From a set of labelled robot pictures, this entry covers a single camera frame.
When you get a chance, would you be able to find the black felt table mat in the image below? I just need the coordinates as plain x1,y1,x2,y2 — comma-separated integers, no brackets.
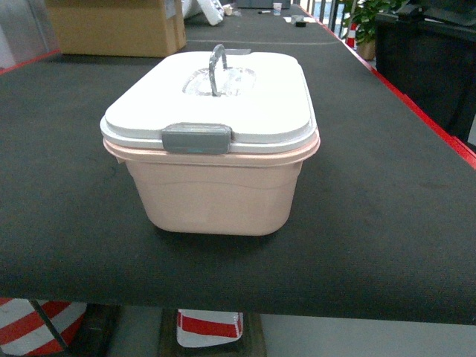
1,10,475,325

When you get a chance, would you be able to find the small white cup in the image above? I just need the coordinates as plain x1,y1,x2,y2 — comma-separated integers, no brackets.
272,2,282,16

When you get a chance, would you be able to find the cardboard box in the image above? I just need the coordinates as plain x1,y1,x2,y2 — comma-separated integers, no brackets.
45,1,187,58

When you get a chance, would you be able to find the pink plastic storage box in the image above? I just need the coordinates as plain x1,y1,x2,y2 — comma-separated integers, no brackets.
103,135,321,236

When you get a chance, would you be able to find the potted green plant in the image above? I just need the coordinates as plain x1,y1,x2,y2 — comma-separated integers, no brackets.
340,0,407,61

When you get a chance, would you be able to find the white box lid grey latch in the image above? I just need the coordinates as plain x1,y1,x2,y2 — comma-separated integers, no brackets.
100,49,319,154

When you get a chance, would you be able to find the red white traffic cone left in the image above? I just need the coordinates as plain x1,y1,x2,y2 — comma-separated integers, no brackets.
1,297,87,356

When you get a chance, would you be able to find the red metal table frame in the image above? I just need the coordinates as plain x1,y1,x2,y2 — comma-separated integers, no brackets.
1,11,475,171

